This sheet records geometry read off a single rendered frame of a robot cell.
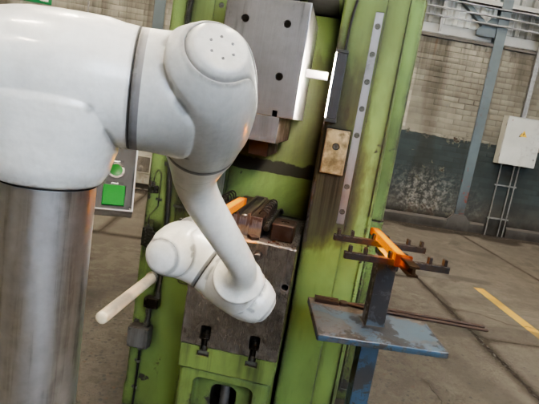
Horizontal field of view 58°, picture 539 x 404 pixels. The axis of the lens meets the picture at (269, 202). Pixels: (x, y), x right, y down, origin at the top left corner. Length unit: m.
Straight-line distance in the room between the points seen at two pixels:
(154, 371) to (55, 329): 1.72
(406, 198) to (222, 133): 7.71
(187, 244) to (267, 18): 1.02
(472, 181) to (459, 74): 1.72
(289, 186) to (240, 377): 0.87
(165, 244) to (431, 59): 7.44
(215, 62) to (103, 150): 0.15
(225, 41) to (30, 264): 0.30
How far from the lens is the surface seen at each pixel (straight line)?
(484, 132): 8.52
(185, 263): 0.99
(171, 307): 2.15
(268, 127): 1.76
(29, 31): 0.52
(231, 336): 1.89
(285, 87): 1.76
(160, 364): 2.27
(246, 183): 2.28
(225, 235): 0.81
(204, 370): 2.00
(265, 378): 1.95
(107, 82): 0.50
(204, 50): 0.48
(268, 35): 1.79
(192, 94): 0.48
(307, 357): 2.11
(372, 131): 1.89
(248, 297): 0.98
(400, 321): 1.73
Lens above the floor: 1.37
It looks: 10 degrees down
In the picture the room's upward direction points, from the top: 9 degrees clockwise
